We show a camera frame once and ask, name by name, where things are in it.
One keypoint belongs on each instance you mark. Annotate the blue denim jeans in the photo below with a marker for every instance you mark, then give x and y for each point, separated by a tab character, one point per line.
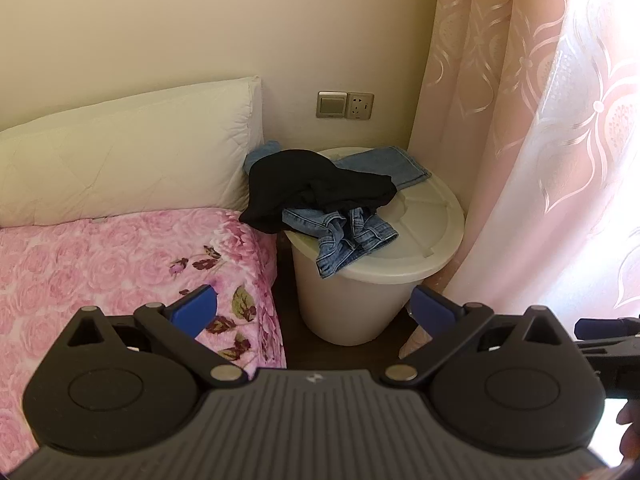
350	232

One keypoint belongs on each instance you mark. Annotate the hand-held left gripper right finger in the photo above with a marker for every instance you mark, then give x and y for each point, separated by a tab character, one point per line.
431	311

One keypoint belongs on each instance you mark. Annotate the black pants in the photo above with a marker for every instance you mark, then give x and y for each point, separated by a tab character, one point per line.
300	175

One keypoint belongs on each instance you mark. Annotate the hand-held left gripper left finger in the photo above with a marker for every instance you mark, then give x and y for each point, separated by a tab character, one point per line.
194	309

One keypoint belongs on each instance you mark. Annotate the person's right hand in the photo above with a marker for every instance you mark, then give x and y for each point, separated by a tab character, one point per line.
631	435

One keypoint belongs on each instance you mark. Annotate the white lidded plastic bucket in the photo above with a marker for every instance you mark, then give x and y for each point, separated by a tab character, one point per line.
350	305

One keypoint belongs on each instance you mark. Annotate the pink floral blanket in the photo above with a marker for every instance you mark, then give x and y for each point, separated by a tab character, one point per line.
100	270

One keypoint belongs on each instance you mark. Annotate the beige wall light switch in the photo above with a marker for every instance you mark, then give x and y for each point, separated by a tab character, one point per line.
331	105

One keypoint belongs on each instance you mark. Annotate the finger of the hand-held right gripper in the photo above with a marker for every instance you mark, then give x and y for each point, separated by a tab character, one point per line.
597	329

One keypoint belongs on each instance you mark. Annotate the pink patterned curtain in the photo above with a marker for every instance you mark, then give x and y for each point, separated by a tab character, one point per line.
525	135

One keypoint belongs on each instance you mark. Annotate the beige wall power socket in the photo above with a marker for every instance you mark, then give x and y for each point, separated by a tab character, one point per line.
360	106

